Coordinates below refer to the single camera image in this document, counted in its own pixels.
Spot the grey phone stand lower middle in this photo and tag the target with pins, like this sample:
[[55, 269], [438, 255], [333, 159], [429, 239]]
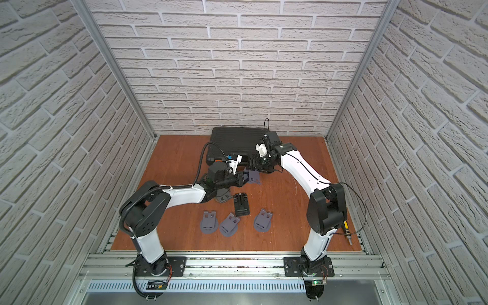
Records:
[[229, 226]]

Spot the corner aluminium profile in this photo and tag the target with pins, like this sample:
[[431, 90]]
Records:
[[96, 33], [376, 38]]

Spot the grey phone stand lower right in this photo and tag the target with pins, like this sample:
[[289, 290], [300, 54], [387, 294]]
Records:
[[262, 222]]

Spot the black plastic tool case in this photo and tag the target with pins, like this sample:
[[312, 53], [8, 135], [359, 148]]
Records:
[[239, 141]]

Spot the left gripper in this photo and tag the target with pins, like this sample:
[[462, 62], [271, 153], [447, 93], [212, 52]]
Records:
[[242, 179]]

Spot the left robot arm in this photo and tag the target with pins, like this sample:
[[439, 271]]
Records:
[[141, 213]]

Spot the right corner aluminium profile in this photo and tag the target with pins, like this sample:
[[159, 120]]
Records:
[[376, 38]]

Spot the purple-grey phone stand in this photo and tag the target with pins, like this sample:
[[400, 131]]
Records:
[[254, 176]]

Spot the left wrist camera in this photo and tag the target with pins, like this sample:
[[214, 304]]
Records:
[[233, 162]]

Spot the yellow black screwdriver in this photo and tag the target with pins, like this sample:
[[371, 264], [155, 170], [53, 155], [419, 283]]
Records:
[[346, 232]]

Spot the grey phone stand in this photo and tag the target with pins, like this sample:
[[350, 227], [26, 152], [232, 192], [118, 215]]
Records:
[[262, 222], [209, 223], [229, 226]]

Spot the grey phone stand lower left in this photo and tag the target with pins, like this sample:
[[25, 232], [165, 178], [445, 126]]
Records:
[[209, 223]]

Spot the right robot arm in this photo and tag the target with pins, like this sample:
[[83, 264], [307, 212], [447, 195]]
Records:
[[326, 209]]

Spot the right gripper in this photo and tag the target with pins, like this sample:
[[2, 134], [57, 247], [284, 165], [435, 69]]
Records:
[[257, 164]]

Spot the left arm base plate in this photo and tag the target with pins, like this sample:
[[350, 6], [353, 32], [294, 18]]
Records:
[[161, 268]]

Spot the left corner aluminium profile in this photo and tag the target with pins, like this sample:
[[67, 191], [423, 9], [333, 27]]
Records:
[[96, 33]]

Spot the aluminium front rail frame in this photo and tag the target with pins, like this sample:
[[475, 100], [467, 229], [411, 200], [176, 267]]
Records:
[[233, 272]]

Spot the black phone stand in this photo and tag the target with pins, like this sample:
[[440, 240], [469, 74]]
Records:
[[241, 204]]

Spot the dark grey stand wooden base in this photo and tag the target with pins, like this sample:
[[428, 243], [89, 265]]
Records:
[[223, 195]]

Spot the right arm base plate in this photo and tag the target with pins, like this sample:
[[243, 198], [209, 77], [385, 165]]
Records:
[[303, 267]]

